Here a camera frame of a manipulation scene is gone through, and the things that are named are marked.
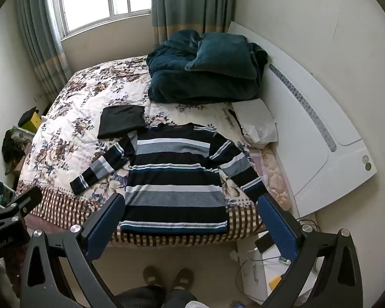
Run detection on white headboard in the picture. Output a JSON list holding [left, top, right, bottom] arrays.
[[226, 21, 377, 219]]

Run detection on black phone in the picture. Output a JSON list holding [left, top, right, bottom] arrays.
[[255, 234, 273, 252]]

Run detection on window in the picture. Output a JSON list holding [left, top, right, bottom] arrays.
[[50, 0, 153, 39]]

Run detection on person's left slipper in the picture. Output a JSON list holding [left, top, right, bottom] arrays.
[[143, 266, 162, 291]]

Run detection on yellow box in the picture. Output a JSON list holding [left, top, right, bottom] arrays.
[[22, 112, 41, 133]]

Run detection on floral bed quilt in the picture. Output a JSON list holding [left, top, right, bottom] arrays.
[[16, 55, 296, 247]]

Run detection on grey-blue curtain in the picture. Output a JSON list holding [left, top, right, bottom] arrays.
[[14, 0, 73, 98], [151, 0, 235, 47]]

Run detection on folded black cloth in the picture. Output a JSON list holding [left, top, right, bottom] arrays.
[[97, 105, 146, 140]]

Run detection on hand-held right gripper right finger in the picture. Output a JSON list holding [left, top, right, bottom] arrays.
[[257, 194, 364, 308]]

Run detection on dark clothing pile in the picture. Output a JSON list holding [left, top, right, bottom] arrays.
[[2, 128, 27, 174]]

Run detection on white nightstand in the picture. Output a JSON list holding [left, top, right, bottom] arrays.
[[237, 231, 321, 305]]

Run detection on person's right slipper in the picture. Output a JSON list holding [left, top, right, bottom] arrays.
[[171, 268, 195, 291]]

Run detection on black hat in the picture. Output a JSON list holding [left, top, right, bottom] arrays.
[[18, 107, 37, 124]]

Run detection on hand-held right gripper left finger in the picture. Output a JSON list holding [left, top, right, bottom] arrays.
[[19, 193, 138, 308]]

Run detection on teal plush blanket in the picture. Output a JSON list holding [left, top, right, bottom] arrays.
[[146, 29, 268, 105]]

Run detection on white wire rack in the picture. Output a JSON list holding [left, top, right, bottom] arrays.
[[0, 170, 17, 214]]

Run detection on teal plush pillow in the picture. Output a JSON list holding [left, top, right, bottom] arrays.
[[184, 33, 257, 80]]

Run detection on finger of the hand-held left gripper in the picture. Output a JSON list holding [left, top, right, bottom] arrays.
[[5, 186, 43, 219]]

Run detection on person's slipper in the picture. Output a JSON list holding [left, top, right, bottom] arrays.
[[171, 268, 195, 291], [143, 266, 162, 291]]

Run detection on striped knit sweater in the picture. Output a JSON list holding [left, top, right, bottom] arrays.
[[70, 122, 270, 235]]

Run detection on white cloth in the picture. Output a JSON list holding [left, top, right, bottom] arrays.
[[228, 99, 278, 150]]

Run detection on person's dark trouser legs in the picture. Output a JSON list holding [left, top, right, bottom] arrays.
[[115, 284, 196, 308]]

